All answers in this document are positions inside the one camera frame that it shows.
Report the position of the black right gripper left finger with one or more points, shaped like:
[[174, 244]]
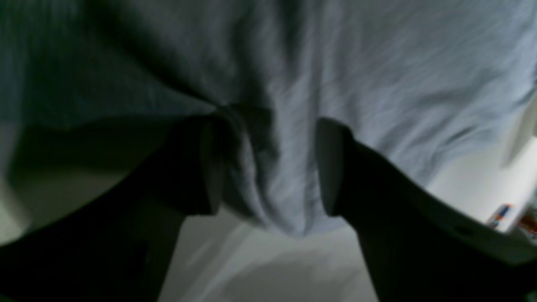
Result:
[[118, 248]]

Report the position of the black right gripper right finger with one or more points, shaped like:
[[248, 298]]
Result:
[[416, 248]]

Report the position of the grey T-shirt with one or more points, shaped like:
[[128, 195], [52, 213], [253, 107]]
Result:
[[422, 82]]

